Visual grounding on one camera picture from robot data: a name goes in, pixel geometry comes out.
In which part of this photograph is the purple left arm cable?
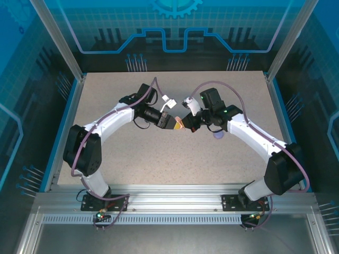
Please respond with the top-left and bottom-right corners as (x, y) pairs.
(70, 76), (166, 231)

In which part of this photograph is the aluminium frame post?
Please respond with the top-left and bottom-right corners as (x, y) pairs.
(28, 0), (87, 81)
(266, 0), (323, 81)

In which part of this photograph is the slotted metal cable duct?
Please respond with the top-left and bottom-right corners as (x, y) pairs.
(41, 214), (244, 225)

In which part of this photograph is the aluminium front rail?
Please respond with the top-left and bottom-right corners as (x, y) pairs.
(35, 184), (317, 215)

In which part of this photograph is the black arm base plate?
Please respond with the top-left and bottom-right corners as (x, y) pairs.
(221, 194), (273, 212)
(80, 194), (130, 212)

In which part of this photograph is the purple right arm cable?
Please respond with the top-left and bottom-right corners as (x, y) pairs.
(190, 80), (310, 231)

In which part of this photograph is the blue table edge strip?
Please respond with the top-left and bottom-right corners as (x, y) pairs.
(274, 78), (299, 149)
(39, 78), (79, 193)

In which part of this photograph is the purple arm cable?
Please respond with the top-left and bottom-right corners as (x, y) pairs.
(70, 76), (166, 231)
(190, 80), (310, 231)

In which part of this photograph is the pink earbud charging case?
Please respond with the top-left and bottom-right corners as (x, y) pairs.
(175, 116), (188, 132)

